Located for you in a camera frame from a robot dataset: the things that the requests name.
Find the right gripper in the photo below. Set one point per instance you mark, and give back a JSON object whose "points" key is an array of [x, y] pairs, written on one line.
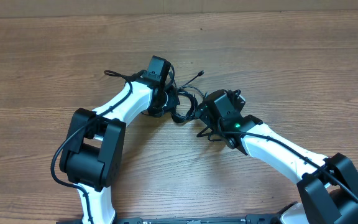
{"points": [[205, 116]]}

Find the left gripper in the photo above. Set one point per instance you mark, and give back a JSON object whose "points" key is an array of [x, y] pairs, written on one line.
{"points": [[171, 89]]}

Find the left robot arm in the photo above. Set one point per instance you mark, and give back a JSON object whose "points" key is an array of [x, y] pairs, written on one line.
{"points": [[89, 158]]}

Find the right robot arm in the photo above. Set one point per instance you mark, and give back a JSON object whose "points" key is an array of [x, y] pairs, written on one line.
{"points": [[328, 186]]}

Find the cardboard backboard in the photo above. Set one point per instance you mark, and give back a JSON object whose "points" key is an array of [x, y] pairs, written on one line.
{"points": [[57, 8]]}

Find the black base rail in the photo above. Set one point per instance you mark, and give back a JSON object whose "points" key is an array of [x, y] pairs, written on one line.
{"points": [[248, 219]]}

